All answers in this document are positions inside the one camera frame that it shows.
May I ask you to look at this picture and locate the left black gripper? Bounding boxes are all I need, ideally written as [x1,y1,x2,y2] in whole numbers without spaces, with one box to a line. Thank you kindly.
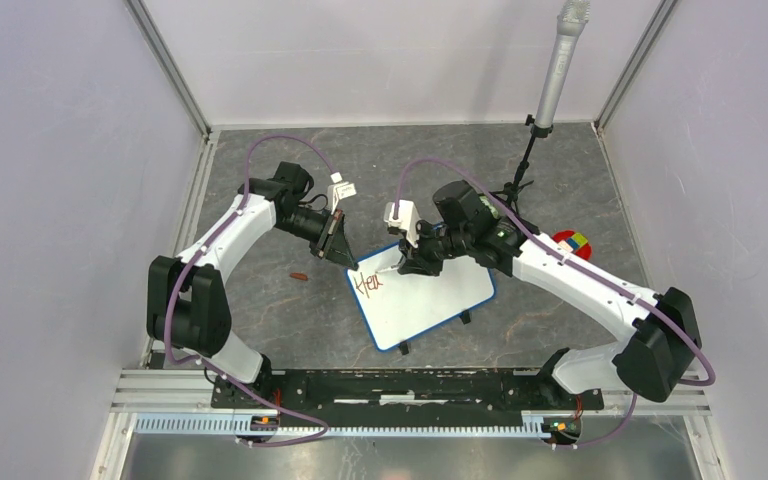
[276,206,358,271]

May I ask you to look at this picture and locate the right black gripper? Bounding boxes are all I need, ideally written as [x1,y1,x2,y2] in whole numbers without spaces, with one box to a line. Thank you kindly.
[398,217,471,276]

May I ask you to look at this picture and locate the white marker pen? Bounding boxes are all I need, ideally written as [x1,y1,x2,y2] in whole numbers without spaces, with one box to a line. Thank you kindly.
[375,265,400,274]

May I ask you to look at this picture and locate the blue framed whiteboard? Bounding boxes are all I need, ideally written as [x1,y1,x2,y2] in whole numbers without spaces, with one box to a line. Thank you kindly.
[345,243,496,352]

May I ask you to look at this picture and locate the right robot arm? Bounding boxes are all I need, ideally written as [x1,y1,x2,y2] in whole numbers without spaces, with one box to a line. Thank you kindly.
[384,180,701,408]

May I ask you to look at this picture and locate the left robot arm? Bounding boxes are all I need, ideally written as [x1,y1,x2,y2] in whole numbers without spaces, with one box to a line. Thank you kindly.
[146,162,359,408]

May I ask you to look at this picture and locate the black microphone tripod stand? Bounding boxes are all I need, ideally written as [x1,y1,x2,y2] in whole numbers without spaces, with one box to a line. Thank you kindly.
[491,114,553,213]

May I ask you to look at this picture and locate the red plate with blocks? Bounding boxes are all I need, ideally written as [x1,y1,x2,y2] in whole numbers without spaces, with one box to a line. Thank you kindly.
[552,230,593,260]

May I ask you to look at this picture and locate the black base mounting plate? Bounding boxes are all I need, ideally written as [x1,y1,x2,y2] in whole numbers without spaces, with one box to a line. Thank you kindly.
[210,368,605,429]

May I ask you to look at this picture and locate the silver microphone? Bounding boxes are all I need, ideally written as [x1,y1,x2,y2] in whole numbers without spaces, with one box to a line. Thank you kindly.
[531,0,591,138]

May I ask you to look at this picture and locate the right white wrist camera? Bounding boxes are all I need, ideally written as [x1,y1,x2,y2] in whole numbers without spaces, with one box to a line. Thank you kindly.
[383,200,420,247]

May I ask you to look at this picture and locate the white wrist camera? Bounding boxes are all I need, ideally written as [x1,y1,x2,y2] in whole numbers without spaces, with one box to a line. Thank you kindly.
[383,200,420,247]
[326,172,357,215]

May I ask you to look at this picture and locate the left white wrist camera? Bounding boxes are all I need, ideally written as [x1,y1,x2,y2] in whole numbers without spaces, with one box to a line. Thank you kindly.
[326,172,357,215]

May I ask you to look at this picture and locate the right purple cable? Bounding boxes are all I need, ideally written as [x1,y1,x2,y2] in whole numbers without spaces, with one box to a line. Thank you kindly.
[393,156,717,452]

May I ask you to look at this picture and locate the purple cable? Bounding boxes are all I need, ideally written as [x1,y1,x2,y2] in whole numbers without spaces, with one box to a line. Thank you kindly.
[162,135,342,449]
[393,156,717,452]

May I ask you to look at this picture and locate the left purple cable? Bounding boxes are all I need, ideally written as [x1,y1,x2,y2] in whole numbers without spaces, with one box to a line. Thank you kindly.
[162,135,342,449]

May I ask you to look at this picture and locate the aluminium slotted cable rail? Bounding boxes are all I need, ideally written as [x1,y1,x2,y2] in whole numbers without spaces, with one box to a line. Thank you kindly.
[134,413,581,439]

